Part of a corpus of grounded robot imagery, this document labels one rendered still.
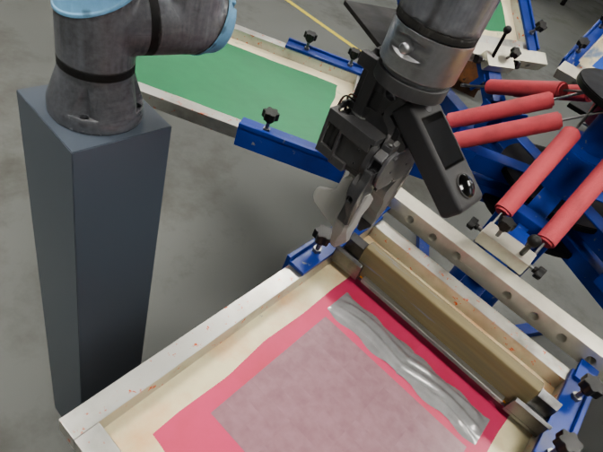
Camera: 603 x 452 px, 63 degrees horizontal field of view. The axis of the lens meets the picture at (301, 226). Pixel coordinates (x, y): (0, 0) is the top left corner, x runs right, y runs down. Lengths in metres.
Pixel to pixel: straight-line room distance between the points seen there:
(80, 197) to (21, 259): 1.37
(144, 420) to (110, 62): 0.54
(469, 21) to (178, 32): 0.50
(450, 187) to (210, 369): 0.55
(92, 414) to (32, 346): 1.23
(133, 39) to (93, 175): 0.23
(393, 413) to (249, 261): 1.48
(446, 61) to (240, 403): 0.62
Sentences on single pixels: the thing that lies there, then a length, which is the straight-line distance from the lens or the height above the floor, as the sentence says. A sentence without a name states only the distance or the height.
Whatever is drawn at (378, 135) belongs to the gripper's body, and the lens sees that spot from 0.49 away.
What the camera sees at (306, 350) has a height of 0.96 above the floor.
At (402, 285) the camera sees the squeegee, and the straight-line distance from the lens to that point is 1.00.
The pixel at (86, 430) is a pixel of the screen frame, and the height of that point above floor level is 0.99.
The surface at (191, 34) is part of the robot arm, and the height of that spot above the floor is 1.36.
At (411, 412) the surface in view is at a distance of 0.97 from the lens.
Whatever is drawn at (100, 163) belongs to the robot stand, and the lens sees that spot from 0.87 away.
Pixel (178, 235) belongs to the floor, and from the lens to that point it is 2.35.
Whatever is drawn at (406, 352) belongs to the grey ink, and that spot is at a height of 0.96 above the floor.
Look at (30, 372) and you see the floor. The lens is 1.97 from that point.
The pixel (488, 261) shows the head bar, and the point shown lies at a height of 1.04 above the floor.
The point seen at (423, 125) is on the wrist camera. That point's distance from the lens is 0.47.
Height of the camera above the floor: 1.72
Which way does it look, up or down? 42 degrees down
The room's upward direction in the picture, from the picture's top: 23 degrees clockwise
